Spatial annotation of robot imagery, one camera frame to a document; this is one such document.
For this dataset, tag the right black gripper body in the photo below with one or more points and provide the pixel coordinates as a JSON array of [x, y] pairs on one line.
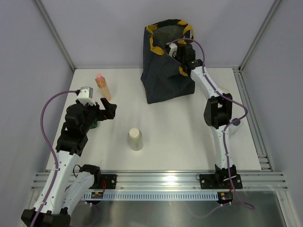
[[182, 61]]

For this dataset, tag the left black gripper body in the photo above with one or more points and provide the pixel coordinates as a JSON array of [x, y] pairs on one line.
[[93, 113]]

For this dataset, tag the green bottle red cap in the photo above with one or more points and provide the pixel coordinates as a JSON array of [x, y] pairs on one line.
[[95, 125]]

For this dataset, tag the pink cap orange bottle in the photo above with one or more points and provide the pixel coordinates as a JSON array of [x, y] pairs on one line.
[[103, 87]]

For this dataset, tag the clear bottle beige cap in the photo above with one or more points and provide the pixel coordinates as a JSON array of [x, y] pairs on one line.
[[135, 140]]

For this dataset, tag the clear bottle black cap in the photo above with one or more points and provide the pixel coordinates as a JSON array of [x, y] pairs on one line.
[[235, 126]]

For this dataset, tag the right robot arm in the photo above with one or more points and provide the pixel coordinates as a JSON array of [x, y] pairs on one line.
[[217, 115]]

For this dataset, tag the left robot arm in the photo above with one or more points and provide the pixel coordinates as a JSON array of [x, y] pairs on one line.
[[58, 199]]

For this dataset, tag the dark denim canvas bag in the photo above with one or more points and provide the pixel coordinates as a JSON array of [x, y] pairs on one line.
[[161, 75]]

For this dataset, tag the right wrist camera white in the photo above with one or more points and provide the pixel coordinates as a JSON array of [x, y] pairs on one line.
[[171, 49]]

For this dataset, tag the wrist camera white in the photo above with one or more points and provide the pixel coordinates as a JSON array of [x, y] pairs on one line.
[[85, 96], [171, 49]]

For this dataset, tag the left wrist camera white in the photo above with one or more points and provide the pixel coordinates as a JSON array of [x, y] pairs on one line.
[[85, 96]]

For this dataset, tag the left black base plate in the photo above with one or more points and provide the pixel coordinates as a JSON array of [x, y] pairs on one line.
[[105, 181]]

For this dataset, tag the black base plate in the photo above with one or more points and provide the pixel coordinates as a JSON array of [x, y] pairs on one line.
[[208, 181], [105, 181]]

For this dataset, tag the white slotted cable duct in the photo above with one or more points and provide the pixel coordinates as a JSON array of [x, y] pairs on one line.
[[150, 196]]

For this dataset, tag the right aluminium frame post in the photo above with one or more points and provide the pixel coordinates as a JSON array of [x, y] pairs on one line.
[[273, 9]]

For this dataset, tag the aluminium frame post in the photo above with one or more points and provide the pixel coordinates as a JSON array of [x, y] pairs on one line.
[[48, 22], [273, 9]]

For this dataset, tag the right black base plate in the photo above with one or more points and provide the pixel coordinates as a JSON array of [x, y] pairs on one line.
[[208, 181]]

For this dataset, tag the left aluminium frame post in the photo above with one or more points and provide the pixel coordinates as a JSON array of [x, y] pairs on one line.
[[48, 22]]

